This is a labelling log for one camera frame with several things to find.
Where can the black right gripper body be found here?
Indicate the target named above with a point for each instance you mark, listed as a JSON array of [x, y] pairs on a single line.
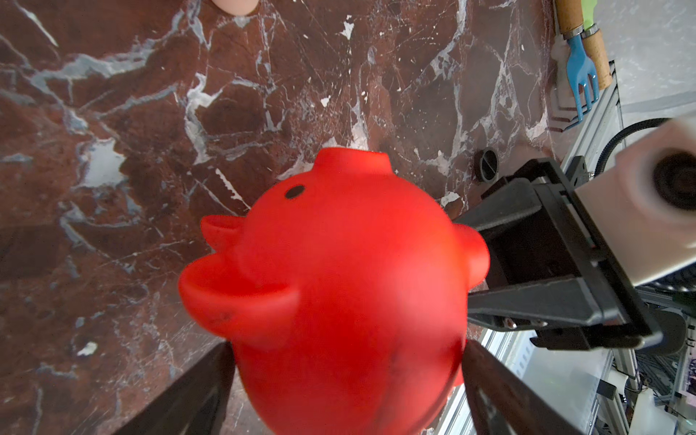
[[561, 240]]

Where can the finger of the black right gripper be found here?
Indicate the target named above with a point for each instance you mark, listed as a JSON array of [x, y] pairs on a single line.
[[563, 302], [503, 209]]

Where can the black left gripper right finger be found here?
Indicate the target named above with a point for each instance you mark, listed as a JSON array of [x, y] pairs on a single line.
[[501, 403]]

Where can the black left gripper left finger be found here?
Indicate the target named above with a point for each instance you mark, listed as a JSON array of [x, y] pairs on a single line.
[[196, 403]]

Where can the black round plug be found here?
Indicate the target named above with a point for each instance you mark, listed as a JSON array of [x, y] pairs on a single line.
[[486, 165]]

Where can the red piggy bank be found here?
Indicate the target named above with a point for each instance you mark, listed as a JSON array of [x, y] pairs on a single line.
[[343, 293]]

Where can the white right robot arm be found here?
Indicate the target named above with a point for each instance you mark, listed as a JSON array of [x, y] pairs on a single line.
[[652, 304]]

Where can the pale pink piggy bank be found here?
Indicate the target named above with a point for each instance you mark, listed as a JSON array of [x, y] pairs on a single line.
[[237, 7]]

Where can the blue garden fork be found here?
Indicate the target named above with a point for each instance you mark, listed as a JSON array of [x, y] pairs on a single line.
[[581, 70]]

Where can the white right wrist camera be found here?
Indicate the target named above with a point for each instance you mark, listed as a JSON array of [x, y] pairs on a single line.
[[644, 206]]

